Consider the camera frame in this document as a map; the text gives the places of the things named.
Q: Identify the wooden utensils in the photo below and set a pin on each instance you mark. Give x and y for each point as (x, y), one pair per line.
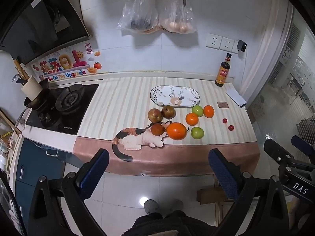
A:
(21, 70)

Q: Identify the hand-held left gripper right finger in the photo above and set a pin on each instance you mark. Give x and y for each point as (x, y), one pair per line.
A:
(221, 174)

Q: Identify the plastic bag with dark contents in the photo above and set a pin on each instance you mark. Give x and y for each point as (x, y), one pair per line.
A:
(140, 14)

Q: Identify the person's dark pants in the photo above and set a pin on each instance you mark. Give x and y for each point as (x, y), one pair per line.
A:
(172, 223)

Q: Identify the black range hood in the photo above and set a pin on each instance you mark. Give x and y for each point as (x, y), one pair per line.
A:
(37, 22)

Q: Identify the dark sauce bottle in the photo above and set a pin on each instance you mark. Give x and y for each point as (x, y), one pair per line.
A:
(222, 71)

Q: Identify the small brownish red apple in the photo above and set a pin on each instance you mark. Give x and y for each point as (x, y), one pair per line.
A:
(157, 129)

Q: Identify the black wok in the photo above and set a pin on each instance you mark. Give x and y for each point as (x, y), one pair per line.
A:
(39, 99)

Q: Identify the cream utensil holder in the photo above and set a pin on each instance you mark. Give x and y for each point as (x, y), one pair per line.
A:
(30, 87)

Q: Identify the small orange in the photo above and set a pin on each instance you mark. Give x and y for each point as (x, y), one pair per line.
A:
(208, 111)
(192, 119)

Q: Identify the blue kitchen cabinet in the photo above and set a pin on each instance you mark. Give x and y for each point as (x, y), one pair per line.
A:
(34, 162)

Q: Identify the colourful wall sticker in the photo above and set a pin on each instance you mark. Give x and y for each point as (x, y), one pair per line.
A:
(64, 65)

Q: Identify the plastic bag of eggs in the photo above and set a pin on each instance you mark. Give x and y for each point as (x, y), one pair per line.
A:
(177, 19)

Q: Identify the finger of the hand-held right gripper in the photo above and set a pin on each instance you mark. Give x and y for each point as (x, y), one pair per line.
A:
(301, 142)
(274, 150)

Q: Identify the large orange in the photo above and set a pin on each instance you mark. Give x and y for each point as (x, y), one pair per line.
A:
(176, 130)

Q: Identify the floral oval plate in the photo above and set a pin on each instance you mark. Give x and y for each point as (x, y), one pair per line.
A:
(174, 95)

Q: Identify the striped cat print tablecloth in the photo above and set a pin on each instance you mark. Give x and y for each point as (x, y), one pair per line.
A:
(123, 98)

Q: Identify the black plug adapter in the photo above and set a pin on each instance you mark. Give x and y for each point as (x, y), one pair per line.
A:
(242, 45)

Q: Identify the white wall socket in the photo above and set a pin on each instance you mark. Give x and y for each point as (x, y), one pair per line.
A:
(213, 41)
(235, 50)
(227, 43)

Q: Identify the white folded paper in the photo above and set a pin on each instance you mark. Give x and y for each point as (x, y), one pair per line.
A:
(235, 97)

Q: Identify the brown card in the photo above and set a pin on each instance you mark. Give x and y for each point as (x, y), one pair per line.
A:
(222, 104)

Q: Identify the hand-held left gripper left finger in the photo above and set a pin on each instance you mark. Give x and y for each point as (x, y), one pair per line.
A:
(94, 174)

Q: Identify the green apple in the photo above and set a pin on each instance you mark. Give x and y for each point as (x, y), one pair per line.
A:
(197, 132)
(197, 110)

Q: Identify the black gas stove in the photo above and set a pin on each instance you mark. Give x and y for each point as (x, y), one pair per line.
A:
(81, 110)

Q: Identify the patterned glass door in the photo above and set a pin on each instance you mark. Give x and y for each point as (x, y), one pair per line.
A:
(290, 78)

